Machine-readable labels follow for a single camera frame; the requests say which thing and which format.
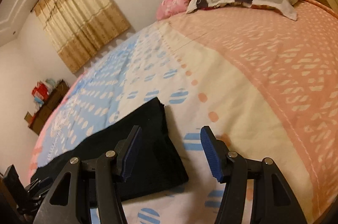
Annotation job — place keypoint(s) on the red gift bag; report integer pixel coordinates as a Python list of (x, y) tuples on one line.
[(40, 91)]

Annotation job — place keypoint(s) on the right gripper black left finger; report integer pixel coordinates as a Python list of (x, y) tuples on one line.
[(67, 201)]

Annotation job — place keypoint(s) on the pink and blue bedspread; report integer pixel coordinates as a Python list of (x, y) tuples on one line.
[(264, 84)]

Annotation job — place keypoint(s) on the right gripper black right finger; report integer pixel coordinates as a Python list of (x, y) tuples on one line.
[(273, 198)]

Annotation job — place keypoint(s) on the black knitted garment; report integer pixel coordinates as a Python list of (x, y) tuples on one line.
[(158, 166)]

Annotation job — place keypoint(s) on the beige patterned window curtain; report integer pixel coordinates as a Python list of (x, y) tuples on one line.
[(78, 29)]

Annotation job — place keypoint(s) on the dark brown wooden desk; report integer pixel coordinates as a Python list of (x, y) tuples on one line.
[(40, 118)]

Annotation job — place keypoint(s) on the brown cardboard box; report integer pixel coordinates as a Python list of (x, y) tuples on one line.
[(28, 118)]

